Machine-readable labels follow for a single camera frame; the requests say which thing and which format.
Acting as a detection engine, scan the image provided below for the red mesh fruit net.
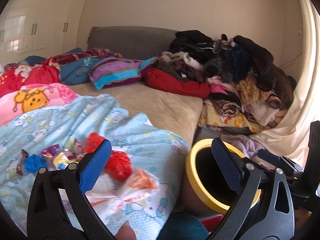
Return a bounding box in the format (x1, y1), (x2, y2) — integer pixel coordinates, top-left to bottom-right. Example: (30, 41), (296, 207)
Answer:
(85, 132), (132, 182)

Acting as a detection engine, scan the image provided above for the yellow white wrapper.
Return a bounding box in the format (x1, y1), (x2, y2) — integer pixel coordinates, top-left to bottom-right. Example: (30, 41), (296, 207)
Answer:
(53, 149), (79, 170)

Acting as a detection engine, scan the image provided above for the white orange plastic bag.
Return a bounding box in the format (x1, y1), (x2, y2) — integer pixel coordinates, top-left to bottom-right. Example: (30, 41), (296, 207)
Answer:
(85, 168), (160, 222)

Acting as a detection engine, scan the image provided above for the purple candy wrapper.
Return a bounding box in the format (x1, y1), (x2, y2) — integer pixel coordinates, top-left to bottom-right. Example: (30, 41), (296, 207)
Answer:
(41, 144), (60, 159)

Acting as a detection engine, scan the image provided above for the blue plastic bag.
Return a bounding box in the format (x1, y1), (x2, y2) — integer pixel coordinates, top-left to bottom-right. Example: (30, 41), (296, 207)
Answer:
(24, 154), (48, 173)

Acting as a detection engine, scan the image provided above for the white foam fruit net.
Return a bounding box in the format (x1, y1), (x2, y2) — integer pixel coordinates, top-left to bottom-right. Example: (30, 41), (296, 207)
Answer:
(92, 173), (116, 192)

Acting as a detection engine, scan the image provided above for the yellow rimmed black trash bin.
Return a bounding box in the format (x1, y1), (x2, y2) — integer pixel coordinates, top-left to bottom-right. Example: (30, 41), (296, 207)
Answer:
(185, 138), (262, 215)

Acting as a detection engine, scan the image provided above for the person's left hand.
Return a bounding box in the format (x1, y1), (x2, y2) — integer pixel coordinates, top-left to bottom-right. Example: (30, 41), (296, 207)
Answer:
(115, 220), (137, 240)

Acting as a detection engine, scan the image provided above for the lilac garment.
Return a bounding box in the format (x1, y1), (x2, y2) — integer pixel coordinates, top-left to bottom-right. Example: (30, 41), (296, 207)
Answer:
(220, 134), (275, 170)

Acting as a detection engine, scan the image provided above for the light blue Hello Kitty blanket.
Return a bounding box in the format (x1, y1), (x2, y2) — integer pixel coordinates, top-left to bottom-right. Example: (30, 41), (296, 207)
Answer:
(1, 95), (189, 239)

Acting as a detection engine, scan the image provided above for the cream window curtain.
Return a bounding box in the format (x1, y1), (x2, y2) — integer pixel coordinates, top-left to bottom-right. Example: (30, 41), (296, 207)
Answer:
(251, 0), (319, 166)

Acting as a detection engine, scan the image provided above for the yellow cartoon print blanket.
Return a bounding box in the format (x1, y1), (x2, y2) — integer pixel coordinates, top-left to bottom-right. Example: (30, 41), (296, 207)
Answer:
(198, 99), (270, 133)

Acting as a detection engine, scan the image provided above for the beige bed sheet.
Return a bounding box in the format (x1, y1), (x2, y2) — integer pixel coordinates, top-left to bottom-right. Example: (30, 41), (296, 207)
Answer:
(69, 82), (203, 146)

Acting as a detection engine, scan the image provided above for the purple blue striped pillow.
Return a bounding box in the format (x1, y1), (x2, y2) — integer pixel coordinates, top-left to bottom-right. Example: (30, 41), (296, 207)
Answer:
(89, 56), (158, 90)

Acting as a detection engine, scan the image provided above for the blue leaf print quilt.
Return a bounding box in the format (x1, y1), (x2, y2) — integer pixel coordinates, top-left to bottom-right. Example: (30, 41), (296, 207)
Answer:
(20, 51), (101, 86)

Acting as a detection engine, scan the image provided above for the pink cartoon bear blanket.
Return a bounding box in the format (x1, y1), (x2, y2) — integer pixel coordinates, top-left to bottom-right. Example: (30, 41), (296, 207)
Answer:
(1, 83), (79, 125)

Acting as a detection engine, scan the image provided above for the pile of dark clothes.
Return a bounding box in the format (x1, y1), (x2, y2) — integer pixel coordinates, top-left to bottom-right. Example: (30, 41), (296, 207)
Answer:
(153, 30), (296, 128)

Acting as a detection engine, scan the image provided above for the red folded garment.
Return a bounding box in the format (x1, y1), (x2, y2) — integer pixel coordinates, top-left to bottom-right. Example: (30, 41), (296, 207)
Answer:
(144, 68), (210, 99)

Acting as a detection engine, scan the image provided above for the red floral quilt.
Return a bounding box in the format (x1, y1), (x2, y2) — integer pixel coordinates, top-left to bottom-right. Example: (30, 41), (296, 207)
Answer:
(1, 57), (60, 97)

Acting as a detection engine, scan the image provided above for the grey padded headboard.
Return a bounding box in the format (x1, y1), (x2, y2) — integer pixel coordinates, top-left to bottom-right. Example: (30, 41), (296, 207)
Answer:
(87, 26), (177, 60)

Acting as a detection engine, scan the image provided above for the cream glossy wardrobe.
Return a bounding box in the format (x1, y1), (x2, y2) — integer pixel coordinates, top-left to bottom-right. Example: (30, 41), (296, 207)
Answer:
(1, 0), (85, 66)

